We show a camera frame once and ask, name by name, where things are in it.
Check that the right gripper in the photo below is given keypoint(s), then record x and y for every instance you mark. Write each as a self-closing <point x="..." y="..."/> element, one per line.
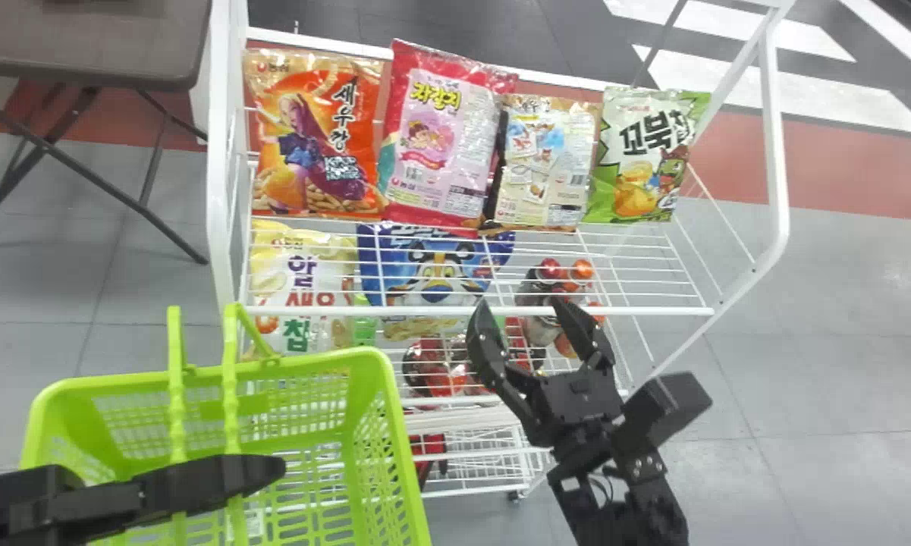
<point x="573" y="409"/>

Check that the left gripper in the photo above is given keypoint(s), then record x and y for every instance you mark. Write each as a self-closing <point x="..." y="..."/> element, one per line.
<point x="38" y="508"/>

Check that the green basket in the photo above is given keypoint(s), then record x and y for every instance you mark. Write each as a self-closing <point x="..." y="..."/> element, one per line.
<point x="334" y="425"/>

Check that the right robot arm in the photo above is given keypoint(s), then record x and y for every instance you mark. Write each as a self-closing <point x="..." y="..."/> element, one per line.
<point x="641" y="516"/>

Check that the red snack packet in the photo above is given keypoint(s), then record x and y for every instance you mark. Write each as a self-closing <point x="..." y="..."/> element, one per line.
<point x="440" y="144"/>
<point x="440" y="371"/>

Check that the blue cereal bag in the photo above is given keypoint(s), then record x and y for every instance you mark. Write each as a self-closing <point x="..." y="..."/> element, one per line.
<point x="432" y="265"/>

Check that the white snack packet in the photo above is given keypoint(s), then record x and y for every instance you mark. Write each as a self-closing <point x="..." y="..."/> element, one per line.
<point x="550" y="163"/>

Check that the green snack packet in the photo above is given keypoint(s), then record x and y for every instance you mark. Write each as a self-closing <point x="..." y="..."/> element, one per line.
<point x="645" y="159"/>

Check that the yellow snack packet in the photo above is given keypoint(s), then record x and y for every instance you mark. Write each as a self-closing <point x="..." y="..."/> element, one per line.
<point x="300" y="269"/>

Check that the orange snack packet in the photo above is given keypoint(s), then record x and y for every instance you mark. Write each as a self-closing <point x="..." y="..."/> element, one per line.
<point x="311" y="136"/>

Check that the grey side table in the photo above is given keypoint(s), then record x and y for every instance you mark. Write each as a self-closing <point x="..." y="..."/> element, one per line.
<point x="83" y="38"/>

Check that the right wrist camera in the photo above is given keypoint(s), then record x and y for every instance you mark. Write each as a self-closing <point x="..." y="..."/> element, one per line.
<point x="667" y="406"/>

